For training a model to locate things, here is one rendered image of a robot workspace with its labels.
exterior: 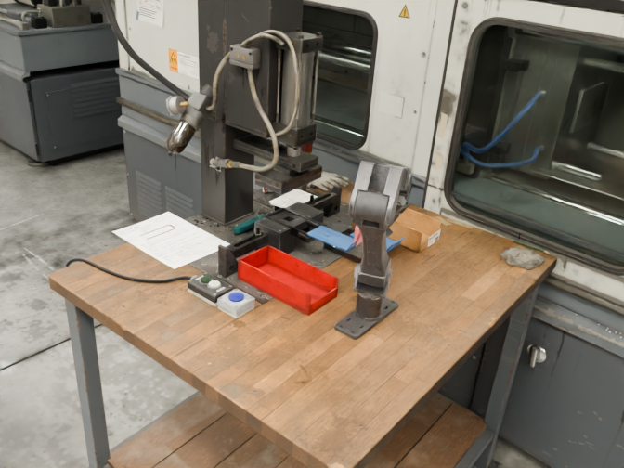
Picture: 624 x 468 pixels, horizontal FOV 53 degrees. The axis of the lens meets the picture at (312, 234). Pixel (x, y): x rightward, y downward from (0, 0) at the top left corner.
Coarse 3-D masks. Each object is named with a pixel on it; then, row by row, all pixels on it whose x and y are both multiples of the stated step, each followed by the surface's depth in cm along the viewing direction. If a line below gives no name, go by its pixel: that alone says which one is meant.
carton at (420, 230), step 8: (408, 208) 200; (400, 216) 203; (408, 216) 201; (416, 216) 199; (424, 216) 197; (352, 224) 202; (392, 224) 191; (400, 224) 190; (408, 224) 202; (416, 224) 200; (424, 224) 198; (432, 224) 196; (440, 224) 194; (400, 232) 190; (408, 232) 189; (416, 232) 187; (424, 232) 199; (432, 232) 197; (408, 240) 190; (416, 240) 188; (424, 240) 190; (432, 240) 194; (408, 248) 191; (416, 248) 189; (424, 248) 191
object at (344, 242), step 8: (312, 232) 177; (320, 232) 177; (328, 232) 177; (336, 232) 178; (328, 240) 173; (336, 240) 173; (344, 240) 174; (352, 240) 174; (344, 248) 170; (352, 248) 171
